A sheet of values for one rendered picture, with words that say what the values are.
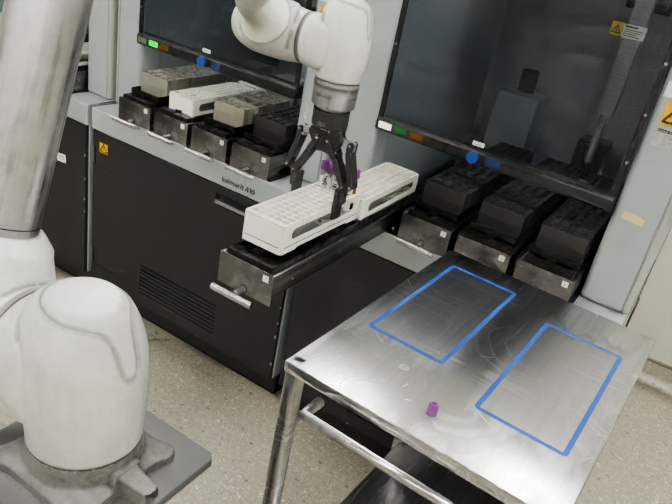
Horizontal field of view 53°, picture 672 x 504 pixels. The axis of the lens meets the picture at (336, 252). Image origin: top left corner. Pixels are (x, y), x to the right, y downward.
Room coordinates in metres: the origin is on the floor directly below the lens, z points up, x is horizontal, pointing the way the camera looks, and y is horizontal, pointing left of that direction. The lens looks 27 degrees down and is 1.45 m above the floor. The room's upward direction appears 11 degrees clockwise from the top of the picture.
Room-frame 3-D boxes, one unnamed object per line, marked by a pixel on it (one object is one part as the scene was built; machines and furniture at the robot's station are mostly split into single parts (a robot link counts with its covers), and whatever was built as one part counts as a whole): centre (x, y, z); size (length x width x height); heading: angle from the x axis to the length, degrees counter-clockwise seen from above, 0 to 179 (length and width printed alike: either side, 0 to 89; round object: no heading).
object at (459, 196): (1.60, -0.24, 0.85); 0.12 x 0.02 x 0.06; 63
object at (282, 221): (1.31, 0.08, 0.86); 0.30 x 0.10 x 0.06; 153
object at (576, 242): (1.46, -0.51, 0.85); 0.12 x 0.02 x 0.06; 62
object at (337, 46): (1.34, 0.08, 1.22); 0.13 x 0.11 x 0.16; 68
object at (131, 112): (2.28, 0.55, 0.78); 0.73 x 0.14 x 0.09; 153
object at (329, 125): (1.34, 0.06, 1.04); 0.08 x 0.07 x 0.09; 63
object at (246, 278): (1.43, 0.02, 0.78); 0.73 x 0.14 x 0.09; 153
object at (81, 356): (0.69, 0.30, 0.87); 0.18 x 0.16 x 0.22; 68
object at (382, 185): (1.59, -0.06, 0.83); 0.30 x 0.10 x 0.06; 153
